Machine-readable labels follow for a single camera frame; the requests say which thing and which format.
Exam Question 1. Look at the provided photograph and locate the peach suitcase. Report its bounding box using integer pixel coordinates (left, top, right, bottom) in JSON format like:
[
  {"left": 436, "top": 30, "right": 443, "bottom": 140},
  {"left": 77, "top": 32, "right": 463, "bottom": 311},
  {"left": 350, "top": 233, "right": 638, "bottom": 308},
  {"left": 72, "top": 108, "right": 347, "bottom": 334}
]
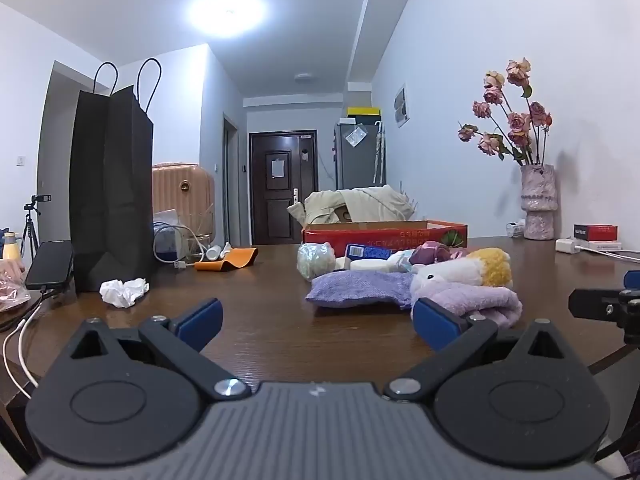
[{"left": 151, "top": 162, "right": 216, "bottom": 246}]

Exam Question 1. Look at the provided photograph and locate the white phone cable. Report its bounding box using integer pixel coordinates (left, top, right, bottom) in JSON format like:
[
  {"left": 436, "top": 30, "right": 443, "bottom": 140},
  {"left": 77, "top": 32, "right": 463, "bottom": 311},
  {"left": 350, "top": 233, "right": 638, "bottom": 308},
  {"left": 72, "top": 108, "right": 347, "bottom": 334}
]
[{"left": 2, "top": 290, "right": 56, "bottom": 401}]

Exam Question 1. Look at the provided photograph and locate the grey refrigerator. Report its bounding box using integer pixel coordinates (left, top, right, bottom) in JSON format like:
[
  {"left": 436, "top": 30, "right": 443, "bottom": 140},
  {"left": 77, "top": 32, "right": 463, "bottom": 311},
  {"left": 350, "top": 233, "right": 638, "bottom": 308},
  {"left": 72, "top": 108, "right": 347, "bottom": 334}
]
[{"left": 334, "top": 119, "right": 386, "bottom": 191}]

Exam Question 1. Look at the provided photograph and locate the pink ceramic vase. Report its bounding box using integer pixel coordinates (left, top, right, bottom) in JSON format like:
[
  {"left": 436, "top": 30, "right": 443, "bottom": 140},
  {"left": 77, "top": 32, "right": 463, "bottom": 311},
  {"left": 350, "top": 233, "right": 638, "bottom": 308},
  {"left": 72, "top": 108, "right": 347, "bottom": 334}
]
[{"left": 520, "top": 164, "right": 557, "bottom": 241}]

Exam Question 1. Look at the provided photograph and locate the round ceiling light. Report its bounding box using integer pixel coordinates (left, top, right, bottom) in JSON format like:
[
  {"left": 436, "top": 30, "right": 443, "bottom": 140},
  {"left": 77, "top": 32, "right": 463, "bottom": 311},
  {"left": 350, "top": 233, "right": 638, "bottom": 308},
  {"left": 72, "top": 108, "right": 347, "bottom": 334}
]
[{"left": 187, "top": 0, "right": 268, "bottom": 38}]

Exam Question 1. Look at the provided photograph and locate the white umbrella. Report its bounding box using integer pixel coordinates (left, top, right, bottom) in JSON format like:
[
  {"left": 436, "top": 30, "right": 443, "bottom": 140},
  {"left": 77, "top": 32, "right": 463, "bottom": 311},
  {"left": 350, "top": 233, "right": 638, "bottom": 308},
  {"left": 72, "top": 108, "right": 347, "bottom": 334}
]
[{"left": 372, "top": 120, "right": 387, "bottom": 186}]

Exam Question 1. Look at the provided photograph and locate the blue white packet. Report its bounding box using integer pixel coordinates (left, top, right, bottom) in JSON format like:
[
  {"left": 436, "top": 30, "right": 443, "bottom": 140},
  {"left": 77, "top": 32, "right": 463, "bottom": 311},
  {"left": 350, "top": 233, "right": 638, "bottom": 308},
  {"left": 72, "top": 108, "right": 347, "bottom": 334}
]
[{"left": 346, "top": 243, "right": 396, "bottom": 259}]

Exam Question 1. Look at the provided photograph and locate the white charging cable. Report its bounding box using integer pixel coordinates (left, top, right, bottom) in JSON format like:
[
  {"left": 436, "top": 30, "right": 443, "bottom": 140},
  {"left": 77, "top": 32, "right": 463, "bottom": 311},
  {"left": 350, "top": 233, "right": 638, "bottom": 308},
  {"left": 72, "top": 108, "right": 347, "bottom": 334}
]
[{"left": 154, "top": 222, "right": 207, "bottom": 268}]

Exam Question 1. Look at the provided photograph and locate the tripod with camera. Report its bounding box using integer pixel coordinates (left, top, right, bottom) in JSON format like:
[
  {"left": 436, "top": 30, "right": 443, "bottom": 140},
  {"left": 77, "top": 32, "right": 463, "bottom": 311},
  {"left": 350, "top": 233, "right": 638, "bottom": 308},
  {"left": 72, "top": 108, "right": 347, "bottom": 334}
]
[{"left": 22, "top": 194, "right": 53, "bottom": 263}]

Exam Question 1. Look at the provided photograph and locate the wall picture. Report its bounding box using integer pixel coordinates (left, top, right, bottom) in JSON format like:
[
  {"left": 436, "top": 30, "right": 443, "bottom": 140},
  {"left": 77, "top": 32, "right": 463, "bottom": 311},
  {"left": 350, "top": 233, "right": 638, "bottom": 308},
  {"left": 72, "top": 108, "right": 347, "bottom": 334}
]
[{"left": 393, "top": 85, "right": 411, "bottom": 128}]

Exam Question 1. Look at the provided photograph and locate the pink satin pouch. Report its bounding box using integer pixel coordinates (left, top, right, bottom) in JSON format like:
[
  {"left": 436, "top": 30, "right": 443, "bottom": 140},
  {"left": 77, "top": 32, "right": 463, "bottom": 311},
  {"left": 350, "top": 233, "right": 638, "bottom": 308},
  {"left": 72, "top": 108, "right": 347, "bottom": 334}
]
[{"left": 409, "top": 241, "right": 451, "bottom": 266}]

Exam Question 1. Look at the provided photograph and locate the crumpled white tissue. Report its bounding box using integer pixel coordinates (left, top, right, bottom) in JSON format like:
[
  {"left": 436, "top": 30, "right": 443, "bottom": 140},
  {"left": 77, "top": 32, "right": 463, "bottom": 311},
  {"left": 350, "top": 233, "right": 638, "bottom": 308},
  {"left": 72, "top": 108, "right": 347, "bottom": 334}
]
[{"left": 99, "top": 278, "right": 150, "bottom": 308}]

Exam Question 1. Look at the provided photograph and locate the lavender towel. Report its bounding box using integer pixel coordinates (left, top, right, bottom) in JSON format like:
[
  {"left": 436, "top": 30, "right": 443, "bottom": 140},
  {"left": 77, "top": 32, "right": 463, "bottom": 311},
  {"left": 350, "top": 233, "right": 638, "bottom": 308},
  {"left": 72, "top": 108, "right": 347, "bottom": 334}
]
[{"left": 412, "top": 282, "right": 523, "bottom": 329}]

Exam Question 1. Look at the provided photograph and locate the white yellow plush toy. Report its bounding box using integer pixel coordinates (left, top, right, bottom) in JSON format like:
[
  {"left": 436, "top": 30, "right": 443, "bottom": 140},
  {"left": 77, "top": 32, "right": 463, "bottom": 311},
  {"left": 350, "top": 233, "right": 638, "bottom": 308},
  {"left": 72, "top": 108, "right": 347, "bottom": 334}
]
[{"left": 410, "top": 247, "right": 514, "bottom": 306}]

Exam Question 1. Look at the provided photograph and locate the clear plastic bag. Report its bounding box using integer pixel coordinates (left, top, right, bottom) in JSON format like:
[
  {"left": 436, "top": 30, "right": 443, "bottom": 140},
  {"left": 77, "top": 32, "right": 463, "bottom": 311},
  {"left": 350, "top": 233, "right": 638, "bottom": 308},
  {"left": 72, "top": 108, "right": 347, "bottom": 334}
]
[
  {"left": 0, "top": 259, "right": 32, "bottom": 312},
  {"left": 296, "top": 242, "right": 337, "bottom": 281}
]

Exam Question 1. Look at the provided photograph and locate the red cardboard box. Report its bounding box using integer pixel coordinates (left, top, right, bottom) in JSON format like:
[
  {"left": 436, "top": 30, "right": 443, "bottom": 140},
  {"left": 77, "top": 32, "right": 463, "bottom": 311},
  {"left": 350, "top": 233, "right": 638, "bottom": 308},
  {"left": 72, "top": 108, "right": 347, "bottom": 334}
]
[{"left": 301, "top": 219, "right": 468, "bottom": 252}]

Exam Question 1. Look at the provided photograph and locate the dark brown door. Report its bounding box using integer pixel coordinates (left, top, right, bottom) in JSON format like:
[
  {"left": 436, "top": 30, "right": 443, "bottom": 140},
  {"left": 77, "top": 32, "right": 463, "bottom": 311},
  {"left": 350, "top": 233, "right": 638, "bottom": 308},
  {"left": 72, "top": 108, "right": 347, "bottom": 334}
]
[{"left": 248, "top": 130, "right": 319, "bottom": 246}]

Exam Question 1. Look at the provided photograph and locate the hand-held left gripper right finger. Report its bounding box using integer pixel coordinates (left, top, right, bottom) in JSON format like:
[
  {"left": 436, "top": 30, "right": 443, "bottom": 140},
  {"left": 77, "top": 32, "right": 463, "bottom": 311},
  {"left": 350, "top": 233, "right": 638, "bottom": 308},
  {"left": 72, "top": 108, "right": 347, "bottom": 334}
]
[{"left": 382, "top": 297, "right": 576, "bottom": 403}]

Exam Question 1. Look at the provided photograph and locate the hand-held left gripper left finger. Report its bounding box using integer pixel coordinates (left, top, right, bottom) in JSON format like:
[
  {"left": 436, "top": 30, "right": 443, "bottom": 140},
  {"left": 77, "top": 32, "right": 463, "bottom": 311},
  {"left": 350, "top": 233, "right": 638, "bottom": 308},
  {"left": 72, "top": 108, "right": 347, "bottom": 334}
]
[{"left": 67, "top": 297, "right": 251, "bottom": 402}]

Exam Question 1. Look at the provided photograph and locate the red black box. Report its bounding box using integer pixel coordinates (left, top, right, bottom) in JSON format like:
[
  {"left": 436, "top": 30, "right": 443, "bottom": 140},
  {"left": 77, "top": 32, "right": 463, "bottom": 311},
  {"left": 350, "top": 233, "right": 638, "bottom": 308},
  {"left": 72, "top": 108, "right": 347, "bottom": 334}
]
[{"left": 573, "top": 223, "right": 619, "bottom": 242}]

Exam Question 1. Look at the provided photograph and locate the beige coat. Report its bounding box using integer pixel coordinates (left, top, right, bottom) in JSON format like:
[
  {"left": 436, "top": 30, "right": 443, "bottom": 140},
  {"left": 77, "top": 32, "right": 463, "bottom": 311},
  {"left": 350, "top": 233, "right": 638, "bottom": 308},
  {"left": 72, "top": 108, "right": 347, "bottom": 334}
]
[{"left": 287, "top": 186, "right": 417, "bottom": 224}]

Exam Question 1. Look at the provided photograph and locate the dried rose bouquet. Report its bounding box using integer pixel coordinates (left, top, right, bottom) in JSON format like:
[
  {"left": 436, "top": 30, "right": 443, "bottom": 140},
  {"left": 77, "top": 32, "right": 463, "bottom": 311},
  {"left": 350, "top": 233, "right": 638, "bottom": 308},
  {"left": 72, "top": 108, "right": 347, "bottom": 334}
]
[{"left": 457, "top": 57, "right": 553, "bottom": 166}]

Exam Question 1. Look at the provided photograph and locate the purple knitted cloth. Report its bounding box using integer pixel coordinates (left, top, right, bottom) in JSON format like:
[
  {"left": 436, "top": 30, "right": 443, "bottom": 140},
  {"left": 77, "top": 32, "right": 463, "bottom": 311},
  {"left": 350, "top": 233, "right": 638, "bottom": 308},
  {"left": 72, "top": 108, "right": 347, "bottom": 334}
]
[{"left": 305, "top": 271, "right": 416, "bottom": 311}]

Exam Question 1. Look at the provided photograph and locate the yellow bottle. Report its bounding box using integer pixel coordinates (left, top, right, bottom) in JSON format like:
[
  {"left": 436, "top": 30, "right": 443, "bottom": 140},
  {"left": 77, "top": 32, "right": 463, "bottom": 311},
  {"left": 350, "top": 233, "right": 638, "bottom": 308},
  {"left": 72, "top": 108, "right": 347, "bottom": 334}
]
[{"left": 0, "top": 230, "right": 23, "bottom": 261}]

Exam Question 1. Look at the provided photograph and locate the black paper bag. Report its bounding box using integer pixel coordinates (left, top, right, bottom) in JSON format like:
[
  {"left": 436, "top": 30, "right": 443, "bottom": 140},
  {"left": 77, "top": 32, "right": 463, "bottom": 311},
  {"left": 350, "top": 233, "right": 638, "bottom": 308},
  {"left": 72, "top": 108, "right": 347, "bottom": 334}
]
[{"left": 69, "top": 58, "right": 162, "bottom": 293}]

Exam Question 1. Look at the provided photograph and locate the white adapter cable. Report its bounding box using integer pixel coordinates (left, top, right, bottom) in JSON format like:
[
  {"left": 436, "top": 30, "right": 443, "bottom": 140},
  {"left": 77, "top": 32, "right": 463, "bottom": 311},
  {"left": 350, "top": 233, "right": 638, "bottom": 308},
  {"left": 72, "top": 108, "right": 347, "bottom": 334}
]
[{"left": 575, "top": 245, "right": 640, "bottom": 264}]

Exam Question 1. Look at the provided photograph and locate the black smartphone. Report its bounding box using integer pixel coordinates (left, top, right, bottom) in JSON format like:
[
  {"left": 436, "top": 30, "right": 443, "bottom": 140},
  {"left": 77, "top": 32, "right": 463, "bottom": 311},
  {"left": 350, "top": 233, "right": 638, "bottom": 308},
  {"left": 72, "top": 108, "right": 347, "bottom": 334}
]
[{"left": 25, "top": 240, "right": 75, "bottom": 291}]

